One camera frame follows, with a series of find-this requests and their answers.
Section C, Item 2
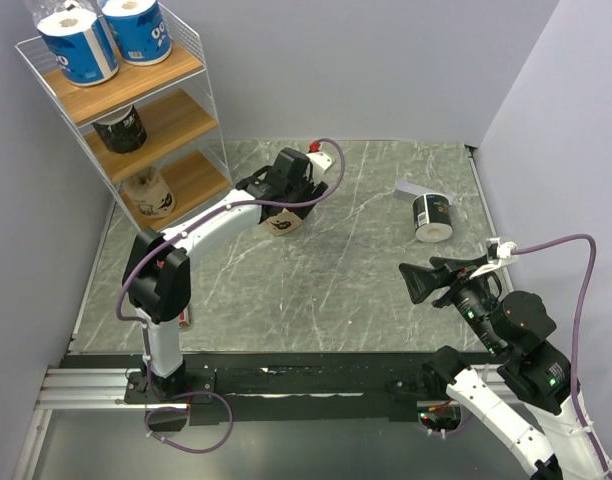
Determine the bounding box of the black paper roll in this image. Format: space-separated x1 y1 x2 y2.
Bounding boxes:
412 193 453 243
92 105 147 154

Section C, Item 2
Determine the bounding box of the white wire wooden shelf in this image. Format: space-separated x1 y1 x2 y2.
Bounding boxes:
15 5 232 230

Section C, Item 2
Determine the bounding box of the grey small box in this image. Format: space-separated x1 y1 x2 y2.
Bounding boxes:
393 180 455 205

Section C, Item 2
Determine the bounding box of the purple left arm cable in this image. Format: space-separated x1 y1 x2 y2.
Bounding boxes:
114 138 346 396

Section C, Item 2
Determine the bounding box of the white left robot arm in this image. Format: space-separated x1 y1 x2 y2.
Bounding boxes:
120 143 334 402

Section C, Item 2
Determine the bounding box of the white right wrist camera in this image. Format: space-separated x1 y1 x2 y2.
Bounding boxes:
470 237 519 279

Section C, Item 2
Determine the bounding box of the brown paper roll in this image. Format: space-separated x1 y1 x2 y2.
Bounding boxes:
264 208 303 237
122 167 175 218

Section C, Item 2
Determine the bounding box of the blue monster paper roll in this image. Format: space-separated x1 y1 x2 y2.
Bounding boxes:
98 0 172 66

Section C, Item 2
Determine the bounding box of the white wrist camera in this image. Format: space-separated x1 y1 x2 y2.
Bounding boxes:
470 237 519 279
306 151 335 177

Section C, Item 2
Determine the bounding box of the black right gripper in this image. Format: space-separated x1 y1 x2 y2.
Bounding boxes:
396 251 504 352

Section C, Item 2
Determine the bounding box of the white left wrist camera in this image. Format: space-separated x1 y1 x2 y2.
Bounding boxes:
306 151 335 177

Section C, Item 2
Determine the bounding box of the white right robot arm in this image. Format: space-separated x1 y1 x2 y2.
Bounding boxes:
398 257 612 479

